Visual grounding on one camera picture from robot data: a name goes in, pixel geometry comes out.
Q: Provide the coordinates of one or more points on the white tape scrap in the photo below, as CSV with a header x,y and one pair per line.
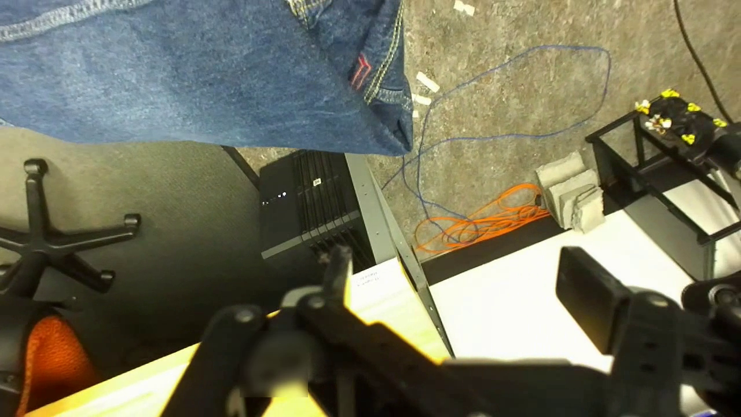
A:
x,y
464,8
422,100
427,82

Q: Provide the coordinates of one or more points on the black chair wheel base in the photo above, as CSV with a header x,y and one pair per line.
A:
x,y
47,243

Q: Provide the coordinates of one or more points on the grey power adapter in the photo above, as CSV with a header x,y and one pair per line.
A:
x,y
580,206
559,173

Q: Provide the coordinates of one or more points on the blue denim jeans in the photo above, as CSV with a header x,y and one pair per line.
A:
x,y
153,78

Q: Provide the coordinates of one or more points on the black block with yellow tabs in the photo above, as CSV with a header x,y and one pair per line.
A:
x,y
678,120

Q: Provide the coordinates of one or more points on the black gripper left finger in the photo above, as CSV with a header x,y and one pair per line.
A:
x,y
233,356

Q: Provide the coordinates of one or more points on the grey floor mat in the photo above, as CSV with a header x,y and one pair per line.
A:
x,y
193,223

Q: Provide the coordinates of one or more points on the black computer tower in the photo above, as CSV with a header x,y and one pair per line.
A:
x,y
308,204

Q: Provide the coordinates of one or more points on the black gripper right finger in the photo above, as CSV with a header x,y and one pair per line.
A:
x,y
649,349

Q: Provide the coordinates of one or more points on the grey desk side panel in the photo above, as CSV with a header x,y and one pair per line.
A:
x,y
389,232

